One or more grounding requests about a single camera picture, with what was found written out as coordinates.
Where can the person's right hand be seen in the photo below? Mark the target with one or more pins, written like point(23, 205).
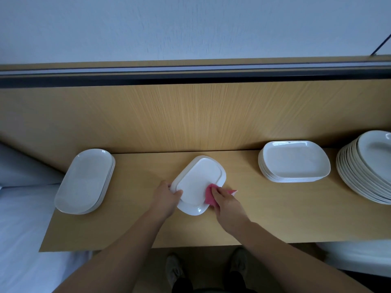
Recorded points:
point(231, 213)

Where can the person's left hand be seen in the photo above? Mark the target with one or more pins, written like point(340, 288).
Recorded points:
point(165, 201)

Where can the pink cleaning cloth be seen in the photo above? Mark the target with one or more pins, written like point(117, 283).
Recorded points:
point(209, 197)

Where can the white glossy rectangular plate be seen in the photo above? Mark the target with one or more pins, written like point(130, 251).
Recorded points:
point(84, 180)
point(198, 177)

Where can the stack of white rectangular plates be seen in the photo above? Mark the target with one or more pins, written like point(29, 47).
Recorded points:
point(296, 160)

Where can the stack of white round plates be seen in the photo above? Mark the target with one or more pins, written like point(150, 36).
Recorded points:
point(369, 164)

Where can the person's right forearm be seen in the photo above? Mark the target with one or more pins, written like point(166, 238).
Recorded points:
point(293, 265)

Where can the person's left forearm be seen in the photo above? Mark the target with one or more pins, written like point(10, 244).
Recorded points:
point(110, 262)

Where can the grey upholstered headboard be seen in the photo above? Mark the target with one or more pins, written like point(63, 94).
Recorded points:
point(24, 171)

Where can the white bed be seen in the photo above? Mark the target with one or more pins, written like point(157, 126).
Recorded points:
point(24, 241)

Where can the black wall rail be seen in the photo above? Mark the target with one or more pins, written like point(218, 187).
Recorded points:
point(183, 77)

